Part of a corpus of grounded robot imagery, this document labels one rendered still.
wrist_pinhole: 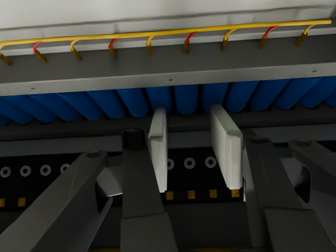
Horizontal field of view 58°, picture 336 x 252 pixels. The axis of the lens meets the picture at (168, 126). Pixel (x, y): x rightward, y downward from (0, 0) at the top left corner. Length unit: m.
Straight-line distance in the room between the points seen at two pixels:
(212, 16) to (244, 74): 0.04
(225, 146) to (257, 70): 0.05
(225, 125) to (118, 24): 0.08
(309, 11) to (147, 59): 0.09
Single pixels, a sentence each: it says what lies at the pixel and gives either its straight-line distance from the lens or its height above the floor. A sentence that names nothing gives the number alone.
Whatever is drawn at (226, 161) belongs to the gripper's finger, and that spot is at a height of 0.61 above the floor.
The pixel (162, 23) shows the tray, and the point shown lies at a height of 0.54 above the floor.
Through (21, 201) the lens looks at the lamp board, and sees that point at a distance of 0.33.
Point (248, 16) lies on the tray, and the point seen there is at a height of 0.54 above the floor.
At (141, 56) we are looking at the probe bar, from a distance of 0.18.
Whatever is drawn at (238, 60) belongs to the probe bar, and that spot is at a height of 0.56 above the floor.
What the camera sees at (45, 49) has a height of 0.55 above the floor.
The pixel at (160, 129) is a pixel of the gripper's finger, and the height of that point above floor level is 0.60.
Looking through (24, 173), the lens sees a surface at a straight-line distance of 0.34.
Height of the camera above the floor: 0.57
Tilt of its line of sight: 8 degrees up
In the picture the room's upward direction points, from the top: 177 degrees clockwise
